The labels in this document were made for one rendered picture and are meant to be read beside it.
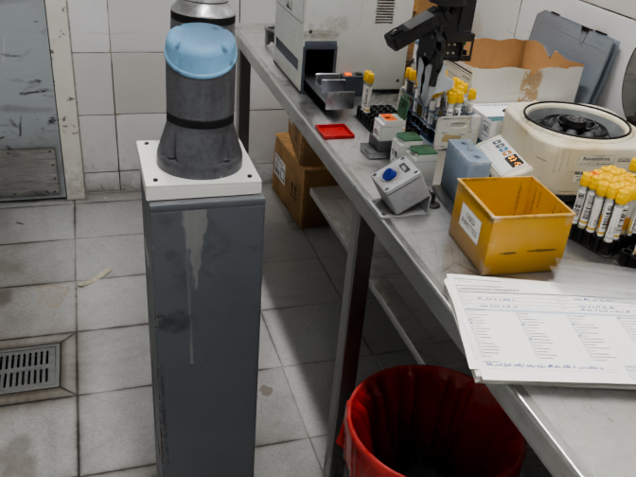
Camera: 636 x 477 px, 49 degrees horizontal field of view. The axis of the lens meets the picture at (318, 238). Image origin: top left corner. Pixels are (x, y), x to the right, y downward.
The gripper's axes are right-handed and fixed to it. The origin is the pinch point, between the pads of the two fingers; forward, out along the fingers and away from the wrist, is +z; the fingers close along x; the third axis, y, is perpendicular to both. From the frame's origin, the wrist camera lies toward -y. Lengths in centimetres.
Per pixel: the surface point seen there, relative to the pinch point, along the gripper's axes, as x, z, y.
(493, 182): -33.9, 2.0, -1.8
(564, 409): -74, 11, -12
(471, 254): -42.3, 9.8, -8.3
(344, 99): 20.6, 7.0, -9.1
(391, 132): -2.0, 6.1, -6.5
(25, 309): 83, 99, -91
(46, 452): 18, 99, -82
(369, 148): -0.4, 9.9, -10.1
